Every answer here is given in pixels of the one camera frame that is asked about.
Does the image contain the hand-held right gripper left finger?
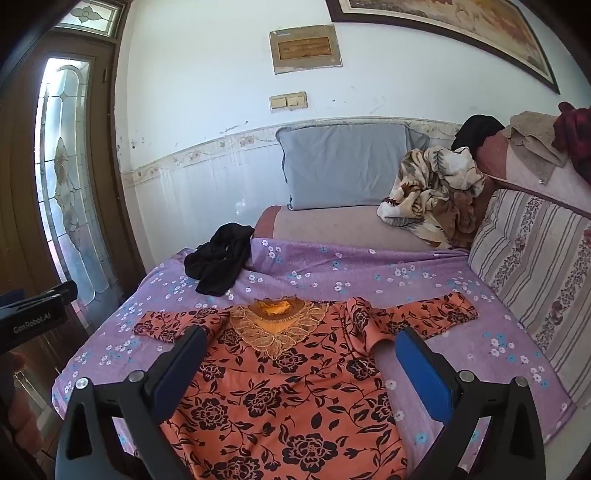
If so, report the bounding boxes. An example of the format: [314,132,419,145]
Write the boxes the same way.
[55,326,209,480]

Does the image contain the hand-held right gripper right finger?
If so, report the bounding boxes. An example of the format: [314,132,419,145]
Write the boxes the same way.
[395,327,546,480]

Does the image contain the orange black floral shirt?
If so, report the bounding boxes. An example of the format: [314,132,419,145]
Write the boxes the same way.
[133,295,480,480]

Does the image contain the black cloth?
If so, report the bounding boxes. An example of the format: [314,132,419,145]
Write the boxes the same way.
[184,222,254,297]

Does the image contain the purple floral bed sheet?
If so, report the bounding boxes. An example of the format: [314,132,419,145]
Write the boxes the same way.
[51,236,578,480]

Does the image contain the wooden door with stained glass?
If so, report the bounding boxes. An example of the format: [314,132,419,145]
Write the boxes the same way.
[0,37,148,467]

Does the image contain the striped floral cushion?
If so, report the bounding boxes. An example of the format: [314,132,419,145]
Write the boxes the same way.
[468,187,591,409]

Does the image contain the pink beige sofa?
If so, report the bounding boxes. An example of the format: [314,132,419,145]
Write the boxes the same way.
[252,121,591,259]

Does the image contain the brown cream floral blanket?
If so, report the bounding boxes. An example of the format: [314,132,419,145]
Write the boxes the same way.
[376,146,486,250]

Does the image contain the grey pillow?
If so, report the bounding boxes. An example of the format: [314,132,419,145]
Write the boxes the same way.
[276,122,431,211]

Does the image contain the black garment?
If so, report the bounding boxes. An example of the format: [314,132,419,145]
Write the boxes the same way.
[451,114,506,153]

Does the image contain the beige towel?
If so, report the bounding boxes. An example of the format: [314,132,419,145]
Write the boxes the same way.
[502,111,571,185]

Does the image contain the dark red cloth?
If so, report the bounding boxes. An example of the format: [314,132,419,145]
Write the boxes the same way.
[551,102,591,183]

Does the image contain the stained glass transom window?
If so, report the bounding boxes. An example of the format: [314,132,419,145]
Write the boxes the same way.
[54,0,132,43]

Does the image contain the beige light switch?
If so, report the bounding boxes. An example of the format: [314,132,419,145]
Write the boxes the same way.
[270,91,308,112]

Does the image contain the wall panel box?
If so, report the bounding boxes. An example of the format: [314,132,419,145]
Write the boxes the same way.
[269,24,345,75]

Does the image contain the framed wall painting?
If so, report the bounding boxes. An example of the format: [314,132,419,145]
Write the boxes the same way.
[325,0,561,95]

